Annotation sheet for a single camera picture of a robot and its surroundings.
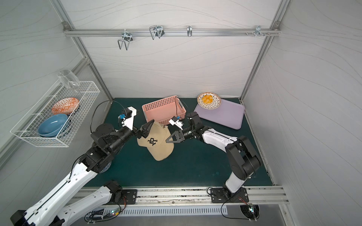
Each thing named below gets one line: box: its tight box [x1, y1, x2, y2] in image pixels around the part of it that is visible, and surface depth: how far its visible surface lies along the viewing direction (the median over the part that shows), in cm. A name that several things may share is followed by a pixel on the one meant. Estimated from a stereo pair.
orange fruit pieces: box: [201, 94, 214, 105], surface depth 120 cm
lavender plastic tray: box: [193, 98, 246, 130], surface depth 113 cm
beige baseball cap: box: [136, 121, 175, 162], surface depth 75 cm
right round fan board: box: [239, 203, 260, 220], surface depth 72 cm
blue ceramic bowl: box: [37, 113, 68, 138], surface depth 62 cm
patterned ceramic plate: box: [197, 91, 222, 110], surface depth 120 cm
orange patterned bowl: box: [51, 96, 80, 115], surface depth 72 cm
